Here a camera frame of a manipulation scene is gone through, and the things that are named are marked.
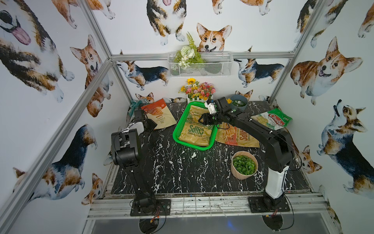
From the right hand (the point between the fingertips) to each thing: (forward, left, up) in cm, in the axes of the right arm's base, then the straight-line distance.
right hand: (205, 115), depth 88 cm
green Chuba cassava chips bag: (+12, -52, -21) cm, 58 cm away
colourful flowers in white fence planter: (+25, +5, -3) cm, 26 cm away
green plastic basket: (+3, +17, -13) cm, 21 cm away
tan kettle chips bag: (-3, +7, -15) cm, 17 cm away
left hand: (+6, +37, -14) cm, 40 cm away
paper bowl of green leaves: (-27, -19, -9) cm, 35 cm away
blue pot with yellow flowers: (+24, -27, -14) cm, 39 cm away
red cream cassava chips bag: (+20, +37, -19) cm, 46 cm away
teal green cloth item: (+27, +58, -18) cm, 66 cm away
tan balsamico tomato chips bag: (-2, -16, -18) cm, 25 cm away
